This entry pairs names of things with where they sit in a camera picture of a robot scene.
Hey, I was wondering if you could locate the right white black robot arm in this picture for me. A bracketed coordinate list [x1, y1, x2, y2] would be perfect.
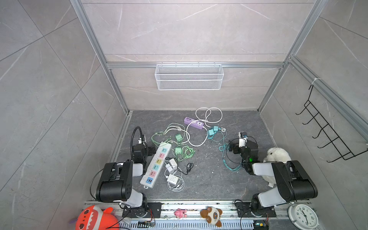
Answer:
[222, 132, 318, 217]

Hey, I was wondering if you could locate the white analog clock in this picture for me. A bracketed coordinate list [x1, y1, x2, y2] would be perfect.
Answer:
[287, 204, 319, 230]

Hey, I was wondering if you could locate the white pastel power strip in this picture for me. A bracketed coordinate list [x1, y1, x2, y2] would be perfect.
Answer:
[140, 142, 172, 189]

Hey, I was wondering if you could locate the white coiled power cord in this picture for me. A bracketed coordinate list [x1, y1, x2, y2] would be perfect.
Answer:
[185, 107, 223, 147]

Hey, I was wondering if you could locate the black cable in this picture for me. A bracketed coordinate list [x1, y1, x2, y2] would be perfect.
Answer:
[176, 162, 195, 175]

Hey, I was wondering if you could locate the small pink plush toy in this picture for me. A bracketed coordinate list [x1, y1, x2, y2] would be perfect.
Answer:
[174, 209, 187, 219]

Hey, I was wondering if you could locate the purple power strip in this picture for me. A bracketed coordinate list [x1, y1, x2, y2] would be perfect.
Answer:
[184, 117, 204, 130]

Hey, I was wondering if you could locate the brown white plush toy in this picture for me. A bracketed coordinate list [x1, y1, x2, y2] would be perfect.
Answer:
[200, 207, 223, 227]

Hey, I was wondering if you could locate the teal charger plug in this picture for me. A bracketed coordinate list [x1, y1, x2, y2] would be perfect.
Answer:
[208, 126, 219, 137]

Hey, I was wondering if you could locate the white plush dog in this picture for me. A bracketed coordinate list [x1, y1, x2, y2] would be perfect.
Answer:
[262, 147, 291, 187]

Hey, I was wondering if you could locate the black wall hook rack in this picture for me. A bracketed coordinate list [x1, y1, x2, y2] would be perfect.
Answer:
[295, 85, 368, 163]

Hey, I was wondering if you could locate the red monster plush toy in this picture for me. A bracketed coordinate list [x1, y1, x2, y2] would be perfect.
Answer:
[75, 205, 119, 230]

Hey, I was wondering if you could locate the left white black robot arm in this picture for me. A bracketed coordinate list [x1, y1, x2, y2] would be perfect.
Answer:
[89, 126, 156, 218]

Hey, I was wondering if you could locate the white wire mesh basket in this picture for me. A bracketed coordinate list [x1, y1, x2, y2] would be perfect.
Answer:
[155, 64, 224, 91]

